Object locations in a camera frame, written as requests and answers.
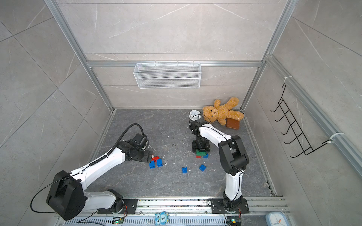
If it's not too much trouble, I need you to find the white alarm clock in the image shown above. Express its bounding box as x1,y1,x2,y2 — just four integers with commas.
189,110,202,121

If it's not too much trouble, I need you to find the brown teddy bear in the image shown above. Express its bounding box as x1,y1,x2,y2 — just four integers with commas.
202,97,244,126

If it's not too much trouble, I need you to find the brown leather wallet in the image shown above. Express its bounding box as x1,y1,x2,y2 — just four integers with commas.
226,118,240,130

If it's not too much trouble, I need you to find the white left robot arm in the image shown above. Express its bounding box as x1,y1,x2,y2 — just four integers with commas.
46,133,153,220

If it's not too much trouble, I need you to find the black wire hook rack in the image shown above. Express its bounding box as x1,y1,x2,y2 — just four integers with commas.
270,84,332,158

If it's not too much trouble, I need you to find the blue owl figurine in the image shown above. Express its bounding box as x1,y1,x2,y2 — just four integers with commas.
155,212,169,226

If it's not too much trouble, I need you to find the white blue desk clock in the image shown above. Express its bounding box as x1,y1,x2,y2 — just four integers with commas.
265,212,290,226

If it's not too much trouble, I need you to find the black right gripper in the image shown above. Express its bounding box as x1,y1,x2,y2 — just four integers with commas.
193,138,210,153

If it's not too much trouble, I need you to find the white wire mesh basket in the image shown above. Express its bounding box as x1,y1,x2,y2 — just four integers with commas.
133,62,202,89

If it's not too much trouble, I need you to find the green lego brick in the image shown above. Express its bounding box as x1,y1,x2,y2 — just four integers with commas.
196,152,207,156

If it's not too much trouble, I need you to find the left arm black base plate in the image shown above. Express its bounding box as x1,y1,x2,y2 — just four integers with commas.
97,199,138,214

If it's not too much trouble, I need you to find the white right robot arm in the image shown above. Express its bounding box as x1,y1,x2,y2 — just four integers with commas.
189,121,249,214

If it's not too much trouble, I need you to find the red long lego brick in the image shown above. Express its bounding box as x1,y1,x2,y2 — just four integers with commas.
152,156,159,162

